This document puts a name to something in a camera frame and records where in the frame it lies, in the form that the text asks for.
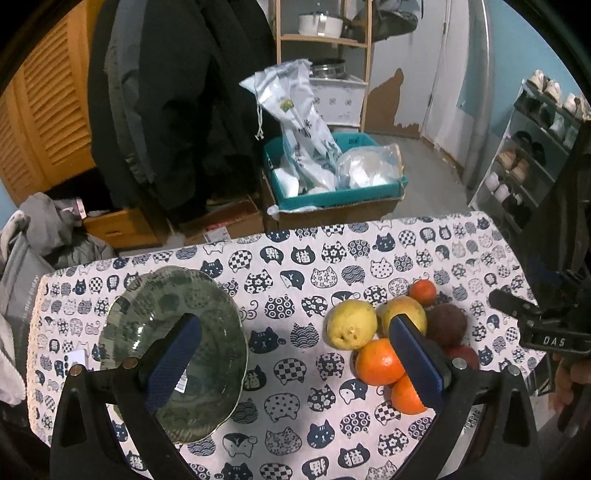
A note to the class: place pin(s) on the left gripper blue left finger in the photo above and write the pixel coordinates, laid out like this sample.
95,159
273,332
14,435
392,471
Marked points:
166,359

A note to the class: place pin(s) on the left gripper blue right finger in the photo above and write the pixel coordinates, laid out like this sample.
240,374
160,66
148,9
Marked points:
426,374

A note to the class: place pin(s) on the large orange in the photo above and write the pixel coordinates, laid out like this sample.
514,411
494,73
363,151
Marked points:
377,364

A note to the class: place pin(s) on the dark red apple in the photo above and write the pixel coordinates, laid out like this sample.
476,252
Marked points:
447,325

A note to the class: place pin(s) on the yellow green pear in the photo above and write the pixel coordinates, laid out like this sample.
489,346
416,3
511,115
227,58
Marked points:
402,305

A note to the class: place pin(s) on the small tangerine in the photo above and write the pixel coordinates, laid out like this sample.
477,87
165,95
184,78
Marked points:
424,291

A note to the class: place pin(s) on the right hand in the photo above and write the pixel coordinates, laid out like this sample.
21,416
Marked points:
565,378

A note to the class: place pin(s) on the green patterned ceramic plate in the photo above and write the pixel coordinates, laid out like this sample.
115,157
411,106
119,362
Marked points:
211,384

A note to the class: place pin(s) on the white sticker card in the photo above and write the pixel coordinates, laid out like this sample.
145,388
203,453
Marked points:
74,358

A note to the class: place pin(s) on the cat print tablecloth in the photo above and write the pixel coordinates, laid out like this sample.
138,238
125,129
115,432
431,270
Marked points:
302,414

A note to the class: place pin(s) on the brown cardboard box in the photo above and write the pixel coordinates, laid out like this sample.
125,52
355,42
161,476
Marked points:
345,214

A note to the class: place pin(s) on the grey clothes pile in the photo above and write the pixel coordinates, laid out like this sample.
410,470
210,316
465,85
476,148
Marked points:
41,237

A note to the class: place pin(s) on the white shoe rack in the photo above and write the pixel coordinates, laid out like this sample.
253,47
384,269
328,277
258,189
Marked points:
537,140

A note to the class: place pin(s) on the clear plastic bag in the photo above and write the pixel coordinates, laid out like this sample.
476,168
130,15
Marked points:
370,166

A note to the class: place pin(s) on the teal box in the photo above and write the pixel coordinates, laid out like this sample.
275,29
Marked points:
318,198

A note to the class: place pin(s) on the black hanging coat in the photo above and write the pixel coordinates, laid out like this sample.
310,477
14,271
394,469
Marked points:
172,128

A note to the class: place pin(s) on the wooden louvered cabinet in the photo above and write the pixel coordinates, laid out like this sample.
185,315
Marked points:
45,129

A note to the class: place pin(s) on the white storage box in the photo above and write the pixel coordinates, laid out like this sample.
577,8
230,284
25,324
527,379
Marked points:
339,101

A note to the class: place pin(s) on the white patterned rice bag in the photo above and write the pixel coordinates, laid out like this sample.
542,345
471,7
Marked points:
310,153

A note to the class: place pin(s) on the metal steamer pan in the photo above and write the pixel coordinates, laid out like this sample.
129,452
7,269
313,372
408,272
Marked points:
328,68

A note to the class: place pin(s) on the wooden shelf unit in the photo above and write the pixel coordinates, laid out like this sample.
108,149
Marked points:
354,45

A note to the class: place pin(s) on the white pot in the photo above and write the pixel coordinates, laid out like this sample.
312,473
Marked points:
320,24

